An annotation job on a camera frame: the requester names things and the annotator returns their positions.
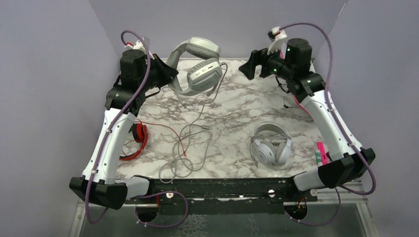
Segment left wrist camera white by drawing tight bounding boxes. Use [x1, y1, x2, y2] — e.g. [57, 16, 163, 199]
[125, 37, 155, 59]

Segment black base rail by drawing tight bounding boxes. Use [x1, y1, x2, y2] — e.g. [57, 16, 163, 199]
[125, 178, 317, 215]

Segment pink highlighter marker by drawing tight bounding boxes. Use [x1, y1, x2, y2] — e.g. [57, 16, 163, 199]
[316, 142, 329, 165]

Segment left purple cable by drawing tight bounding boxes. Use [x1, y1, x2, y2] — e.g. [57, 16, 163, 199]
[84, 30, 189, 229]

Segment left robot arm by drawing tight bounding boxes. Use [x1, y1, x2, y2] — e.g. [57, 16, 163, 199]
[69, 49, 178, 210]

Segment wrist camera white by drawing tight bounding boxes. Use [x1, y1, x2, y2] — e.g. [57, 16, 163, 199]
[267, 26, 288, 55]
[125, 37, 155, 59]

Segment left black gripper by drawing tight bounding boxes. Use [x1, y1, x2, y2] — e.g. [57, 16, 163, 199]
[139, 53, 179, 91]

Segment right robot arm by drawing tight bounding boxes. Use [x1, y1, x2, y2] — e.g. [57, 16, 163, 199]
[239, 38, 376, 201]

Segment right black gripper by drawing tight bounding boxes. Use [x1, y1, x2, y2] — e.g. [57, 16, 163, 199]
[239, 41, 294, 81]

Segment red headphones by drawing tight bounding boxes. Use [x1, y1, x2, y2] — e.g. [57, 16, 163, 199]
[119, 122, 149, 161]

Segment white gaming headset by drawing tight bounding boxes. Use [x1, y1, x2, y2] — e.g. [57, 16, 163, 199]
[249, 121, 292, 166]

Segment white green marker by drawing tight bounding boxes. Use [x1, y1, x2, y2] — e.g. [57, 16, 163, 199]
[315, 151, 323, 166]

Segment grey cable with usb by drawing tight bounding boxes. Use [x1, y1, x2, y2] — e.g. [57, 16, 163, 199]
[158, 62, 229, 185]

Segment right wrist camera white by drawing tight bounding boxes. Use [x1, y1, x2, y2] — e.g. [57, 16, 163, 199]
[267, 26, 288, 55]

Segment pink-framed whiteboard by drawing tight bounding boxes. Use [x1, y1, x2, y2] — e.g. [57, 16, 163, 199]
[280, 49, 311, 117]

